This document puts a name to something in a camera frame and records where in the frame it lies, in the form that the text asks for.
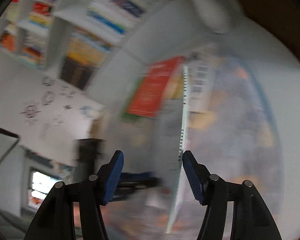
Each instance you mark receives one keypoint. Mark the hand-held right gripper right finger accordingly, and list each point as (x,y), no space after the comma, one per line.
(193,177)

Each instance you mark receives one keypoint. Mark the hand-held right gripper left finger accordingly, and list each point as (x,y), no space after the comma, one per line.
(112,177)

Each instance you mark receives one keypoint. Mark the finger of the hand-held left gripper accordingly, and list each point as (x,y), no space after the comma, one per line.
(140,177)

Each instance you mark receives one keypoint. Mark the thin white book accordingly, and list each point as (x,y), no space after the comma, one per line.
(182,130)

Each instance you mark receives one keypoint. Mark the row of dark and yellow books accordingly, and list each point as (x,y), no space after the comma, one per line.
(85,52)

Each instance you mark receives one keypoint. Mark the row of white and blue books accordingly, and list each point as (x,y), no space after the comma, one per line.
(110,12)

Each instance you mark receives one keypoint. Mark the row of colourful books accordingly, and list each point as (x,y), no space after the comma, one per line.
(40,10)

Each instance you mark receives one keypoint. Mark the white bookshelf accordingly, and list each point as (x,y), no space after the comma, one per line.
(57,30)

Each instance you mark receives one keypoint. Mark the white ribbed vase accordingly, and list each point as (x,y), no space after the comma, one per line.
(215,12)

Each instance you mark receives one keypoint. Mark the black wall decal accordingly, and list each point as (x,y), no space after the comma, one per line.
(48,97)

